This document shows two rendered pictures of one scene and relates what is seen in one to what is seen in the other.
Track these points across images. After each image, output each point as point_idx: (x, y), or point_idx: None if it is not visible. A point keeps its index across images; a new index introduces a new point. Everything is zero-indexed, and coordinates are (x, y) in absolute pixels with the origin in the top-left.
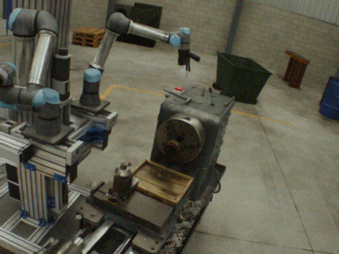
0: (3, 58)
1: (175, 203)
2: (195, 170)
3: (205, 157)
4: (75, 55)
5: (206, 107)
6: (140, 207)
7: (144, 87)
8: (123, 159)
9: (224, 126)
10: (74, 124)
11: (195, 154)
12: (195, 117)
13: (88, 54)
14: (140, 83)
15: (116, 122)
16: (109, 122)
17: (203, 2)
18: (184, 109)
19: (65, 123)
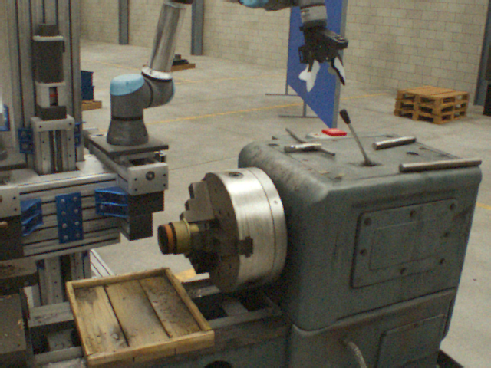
0: (252, 125)
1: (87, 359)
2: (265, 325)
3: (298, 298)
4: (386, 133)
5: (336, 164)
6: None
7: (489, 199)
8: None
9: (410, 232)
10: (76, 172)
11: (235, 271)
12: (268, 178)
13: (413, 133)
14: (486, 190)
15: (166, 186)
16: (130, 177)
17: None
18: (270, 161)
19: (63, 167)
